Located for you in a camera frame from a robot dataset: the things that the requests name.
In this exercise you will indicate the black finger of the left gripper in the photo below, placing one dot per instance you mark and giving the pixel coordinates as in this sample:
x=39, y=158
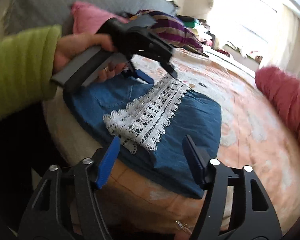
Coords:
x=169, y=68

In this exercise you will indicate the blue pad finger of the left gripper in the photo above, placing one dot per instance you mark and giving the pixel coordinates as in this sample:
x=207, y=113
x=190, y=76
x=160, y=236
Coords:
x=138, y=74

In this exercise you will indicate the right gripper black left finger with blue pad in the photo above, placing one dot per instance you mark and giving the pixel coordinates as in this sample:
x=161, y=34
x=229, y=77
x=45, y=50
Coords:
x=64, y=204

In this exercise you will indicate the blue denim pants lace trim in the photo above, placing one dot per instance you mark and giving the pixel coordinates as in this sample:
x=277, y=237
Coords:
x=151, y=122

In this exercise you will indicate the green fleece sleeve forearm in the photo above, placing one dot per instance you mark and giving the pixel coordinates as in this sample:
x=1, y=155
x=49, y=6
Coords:
x=26, y=67

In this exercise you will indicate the person's right hand fingertip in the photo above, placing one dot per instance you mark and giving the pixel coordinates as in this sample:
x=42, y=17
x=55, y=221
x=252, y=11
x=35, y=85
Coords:
x=184, y=231

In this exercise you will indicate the person's left hand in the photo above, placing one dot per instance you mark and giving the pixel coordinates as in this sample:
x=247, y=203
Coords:
x=70, y=46

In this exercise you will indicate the purple striped pillow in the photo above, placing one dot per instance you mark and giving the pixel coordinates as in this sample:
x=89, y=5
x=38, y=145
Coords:
x=171, y=30

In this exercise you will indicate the pink pillow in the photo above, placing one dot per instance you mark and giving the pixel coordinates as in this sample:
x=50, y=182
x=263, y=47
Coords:
x=88, y=18

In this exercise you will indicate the orange bear pattern blanket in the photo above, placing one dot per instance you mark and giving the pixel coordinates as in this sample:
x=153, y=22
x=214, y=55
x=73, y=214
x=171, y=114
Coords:
x=252, y=134

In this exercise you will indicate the red rolled bolster pillow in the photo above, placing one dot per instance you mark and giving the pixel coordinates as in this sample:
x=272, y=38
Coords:
x=283, y=92

